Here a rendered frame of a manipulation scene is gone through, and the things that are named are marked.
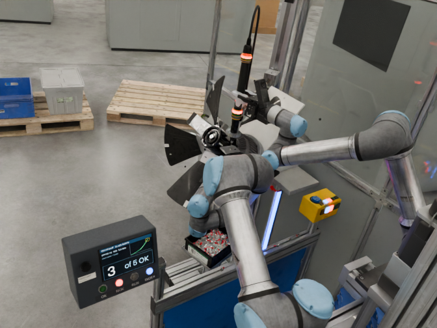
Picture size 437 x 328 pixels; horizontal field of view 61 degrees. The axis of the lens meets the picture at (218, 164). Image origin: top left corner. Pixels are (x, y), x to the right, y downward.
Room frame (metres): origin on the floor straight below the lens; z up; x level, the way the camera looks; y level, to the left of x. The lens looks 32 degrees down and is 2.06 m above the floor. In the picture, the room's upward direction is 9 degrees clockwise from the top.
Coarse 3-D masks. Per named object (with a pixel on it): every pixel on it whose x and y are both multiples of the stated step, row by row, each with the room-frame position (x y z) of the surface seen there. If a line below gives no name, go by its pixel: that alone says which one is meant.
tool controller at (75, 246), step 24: (72, 240) 0.78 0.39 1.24; (96, 240) 0.78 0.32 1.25; (120, 240) 0.79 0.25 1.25; (144, 240) 0.83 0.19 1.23; (72, 264) 0.70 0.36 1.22; (96, 264) 0.73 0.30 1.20; (120, 264) 0.77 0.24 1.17; (144, 264) 0.81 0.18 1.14; (72, 288) 0.72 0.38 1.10; (96, 288) 0.71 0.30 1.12; (120, 288) 0.75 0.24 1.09
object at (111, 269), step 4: (112, 264) 0.76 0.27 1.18; (116, 264) 0.76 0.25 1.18; (104, 268) 0.74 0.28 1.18; (108, 268) 0.75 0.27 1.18; (112, 268) 0.75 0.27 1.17; (116, 268) 0.76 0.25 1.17; (104, 272) 0.74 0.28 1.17; (108, 272) 0.74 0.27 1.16; (112, 272) 0.75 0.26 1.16; (116, 272) 0.76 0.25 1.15; (104, 276) 0.73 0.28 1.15; (108, 276) 0.74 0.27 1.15; (112, 276) 0.75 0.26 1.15; (116, 276) 0.75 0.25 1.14; (104, 280) 0.73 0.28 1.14
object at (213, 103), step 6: (222, 78) 1.84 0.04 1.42; (216, 84) 1.87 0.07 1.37; (222, 84) 1.80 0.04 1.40; (210, 90) 1.91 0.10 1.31; (216, 90) 1.83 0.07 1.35; (216, 96) 1.79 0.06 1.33; (210, 102) 1.87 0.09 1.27; (216, 102) 1.77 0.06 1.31; (210, 108) 1.85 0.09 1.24; (216, 108) 1.74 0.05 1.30; (216, 114) 1.71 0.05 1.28; (216, 120) 1.71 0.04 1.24
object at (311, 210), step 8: (320, 192) 1.47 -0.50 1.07; (328, 192) 1.48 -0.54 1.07; (304, 200) 1.40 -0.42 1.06; (312, 200) 1.39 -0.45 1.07; (336, 200) 1.42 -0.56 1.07; (304, 208) 1.39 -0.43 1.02; (312, 208) 1.36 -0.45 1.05; (320, 208) 1.35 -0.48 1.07; (312, 216) 1.35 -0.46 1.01; (320, 216) 1.36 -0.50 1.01; (328, 216) 1.40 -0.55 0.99
